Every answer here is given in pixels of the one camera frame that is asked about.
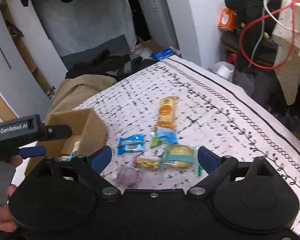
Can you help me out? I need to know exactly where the wooden shelf rail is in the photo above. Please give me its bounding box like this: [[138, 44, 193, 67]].
[[0, 0, 56, 98]]

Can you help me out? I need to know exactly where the orange cracker packet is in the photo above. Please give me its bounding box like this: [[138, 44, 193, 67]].
[[154, 95, 180, 130]]

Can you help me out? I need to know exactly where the blue candy packet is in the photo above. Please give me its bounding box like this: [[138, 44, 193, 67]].
[[117, 133, 145, 155]]

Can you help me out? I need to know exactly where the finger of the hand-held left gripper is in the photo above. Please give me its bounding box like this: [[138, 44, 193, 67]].
[[12, 146, 47, 159], [41, 124, 73, 140]]

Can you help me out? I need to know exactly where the grey hanging sheet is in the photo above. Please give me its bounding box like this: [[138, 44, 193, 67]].
[[31, 0, 138, 63]]

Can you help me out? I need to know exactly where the white patterned cloth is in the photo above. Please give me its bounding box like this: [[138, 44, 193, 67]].
[[11, 55, 300, 239]]

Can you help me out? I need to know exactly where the blue plastic packet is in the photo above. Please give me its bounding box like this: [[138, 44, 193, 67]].
[[151, 47, 177, 61]]

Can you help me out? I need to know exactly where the brown cardboard box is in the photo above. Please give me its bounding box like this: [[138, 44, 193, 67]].
[[25, 107, 109, 178]]

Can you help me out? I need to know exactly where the clear round biscuit packet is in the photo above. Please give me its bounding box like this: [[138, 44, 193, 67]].
[[159, 144, 204, 178]]

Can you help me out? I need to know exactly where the orange box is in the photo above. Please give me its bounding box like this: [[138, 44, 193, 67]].
[[217, 8, 237, 32]]

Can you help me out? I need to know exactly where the dark clothes pile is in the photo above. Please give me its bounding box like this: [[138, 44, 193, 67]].
[[65, 49, 158, 80]]

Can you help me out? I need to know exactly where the beige blanket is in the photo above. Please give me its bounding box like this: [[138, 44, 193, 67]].
[[43, 74, 118, 120]]

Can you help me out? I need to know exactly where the teal snack packet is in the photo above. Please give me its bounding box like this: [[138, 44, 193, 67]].
[[150, 127, 178, 147]]

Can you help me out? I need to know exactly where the white plastic container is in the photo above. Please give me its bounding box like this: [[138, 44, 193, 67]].
[[212, 61, 235, 79]]

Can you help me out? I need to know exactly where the floral tablecloth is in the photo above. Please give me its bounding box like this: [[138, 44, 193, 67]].
[[272, 0, 300, 105]]

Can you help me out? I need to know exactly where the open cardboard carton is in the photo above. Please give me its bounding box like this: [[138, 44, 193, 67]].
[[132, 36, 165, 55]]

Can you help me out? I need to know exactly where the white cable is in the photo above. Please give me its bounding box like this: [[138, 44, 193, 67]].
[[250, 0, 300, 68]]

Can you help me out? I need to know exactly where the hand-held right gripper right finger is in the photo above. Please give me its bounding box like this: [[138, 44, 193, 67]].
[[187, 146, 277, 197]]

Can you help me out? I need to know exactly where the red cable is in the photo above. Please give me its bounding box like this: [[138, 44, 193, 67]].
[[239, 0, 300, 70]]

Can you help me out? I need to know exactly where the white air purifier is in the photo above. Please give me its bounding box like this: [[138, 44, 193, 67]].
[[137, 0, 179, 52]]

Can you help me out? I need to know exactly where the yellow red snack packet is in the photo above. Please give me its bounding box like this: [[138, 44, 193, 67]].
[[133, 157, 159, 172]]

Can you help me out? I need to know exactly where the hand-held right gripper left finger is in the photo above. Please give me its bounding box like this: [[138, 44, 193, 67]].
[[37, 145, 121, 200]]

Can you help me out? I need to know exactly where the purple snack packet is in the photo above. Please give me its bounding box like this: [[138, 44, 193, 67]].
[[116, 167, 141, 187]]

